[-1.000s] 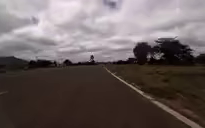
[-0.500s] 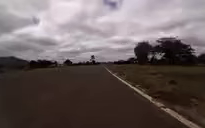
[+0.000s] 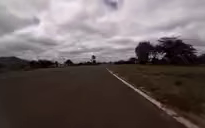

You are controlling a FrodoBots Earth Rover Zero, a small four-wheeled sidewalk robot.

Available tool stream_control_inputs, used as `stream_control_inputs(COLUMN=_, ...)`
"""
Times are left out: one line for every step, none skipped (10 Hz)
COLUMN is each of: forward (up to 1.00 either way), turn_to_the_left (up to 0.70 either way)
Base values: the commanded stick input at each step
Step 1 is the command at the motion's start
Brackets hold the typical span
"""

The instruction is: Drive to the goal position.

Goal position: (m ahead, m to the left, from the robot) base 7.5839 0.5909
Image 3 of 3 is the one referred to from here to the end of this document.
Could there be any lone thin tree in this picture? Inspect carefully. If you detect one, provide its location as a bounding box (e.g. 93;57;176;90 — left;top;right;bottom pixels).
90;54;98;65

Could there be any grass verge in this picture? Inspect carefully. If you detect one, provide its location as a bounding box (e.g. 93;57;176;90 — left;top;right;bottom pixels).
107;63;205;128

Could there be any dark grey asphalt road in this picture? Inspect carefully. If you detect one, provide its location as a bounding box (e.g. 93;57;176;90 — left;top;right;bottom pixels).
0;64;188;128

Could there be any dark hill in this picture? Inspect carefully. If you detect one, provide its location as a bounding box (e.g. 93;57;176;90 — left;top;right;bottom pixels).
0;56;32;69

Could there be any group of dark trees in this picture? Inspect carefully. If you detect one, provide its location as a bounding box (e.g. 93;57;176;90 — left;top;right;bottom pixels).
134;36;205;66

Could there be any row of distant trees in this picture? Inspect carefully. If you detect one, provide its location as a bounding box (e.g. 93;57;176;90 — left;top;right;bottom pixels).
29;59;76;69

